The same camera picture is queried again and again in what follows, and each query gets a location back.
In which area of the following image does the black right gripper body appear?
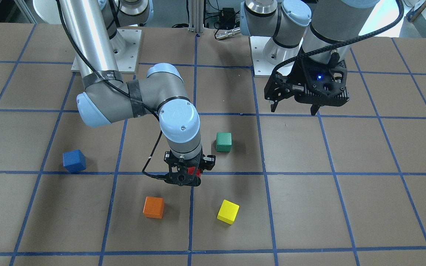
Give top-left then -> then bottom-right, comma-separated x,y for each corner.
164,150 -> 206,173

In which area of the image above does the red wooden block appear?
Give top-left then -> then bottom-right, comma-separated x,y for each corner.
187,167 -> 202,178

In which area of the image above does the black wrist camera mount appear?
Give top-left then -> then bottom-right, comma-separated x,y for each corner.
299,58 -> 350,107
142,165 -> 201,187

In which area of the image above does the green wooden block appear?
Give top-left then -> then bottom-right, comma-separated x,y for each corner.
215,132 -> 232,153

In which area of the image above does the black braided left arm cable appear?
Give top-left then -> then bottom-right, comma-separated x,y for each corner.
272,0 -> 405,76

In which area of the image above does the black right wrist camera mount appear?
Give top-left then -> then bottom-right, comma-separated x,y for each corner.
142,165 -> 201,187

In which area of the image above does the silver metal cylinder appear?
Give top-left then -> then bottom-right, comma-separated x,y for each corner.
214,27 -> 241,41

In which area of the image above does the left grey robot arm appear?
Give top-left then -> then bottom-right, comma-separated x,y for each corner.
240,0 -> 377,116

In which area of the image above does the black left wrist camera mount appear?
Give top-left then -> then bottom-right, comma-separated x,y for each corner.
299,58 -> 350,107

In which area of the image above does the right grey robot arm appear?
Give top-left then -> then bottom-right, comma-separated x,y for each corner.
56,0 -> 215,171

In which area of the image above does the aluminium frame post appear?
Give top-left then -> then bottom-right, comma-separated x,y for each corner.
187,0 -> 205,35

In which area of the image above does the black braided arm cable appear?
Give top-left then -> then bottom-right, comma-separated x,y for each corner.
56,0 -> 165,180
272,0 -> 405,76

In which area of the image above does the black electronics box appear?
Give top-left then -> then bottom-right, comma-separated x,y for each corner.
218,7 -> 236,29

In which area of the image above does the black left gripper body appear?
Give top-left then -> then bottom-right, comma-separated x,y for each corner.
286,57 -> 311,102

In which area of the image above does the yellow wooden block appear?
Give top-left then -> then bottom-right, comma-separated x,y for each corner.
217,199 -> 240,225

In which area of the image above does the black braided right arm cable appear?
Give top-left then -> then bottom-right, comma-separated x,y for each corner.
56,0 -> 165,180

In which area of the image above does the orange wooden block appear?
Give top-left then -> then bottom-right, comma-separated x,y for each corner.
143,196 -> 165,219

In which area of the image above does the blue wooden block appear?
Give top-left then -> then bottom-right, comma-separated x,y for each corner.
62,150 -> 86,173

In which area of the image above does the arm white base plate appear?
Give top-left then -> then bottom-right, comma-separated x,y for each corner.
250,37 -> 310,78
71,29 -> 142,74

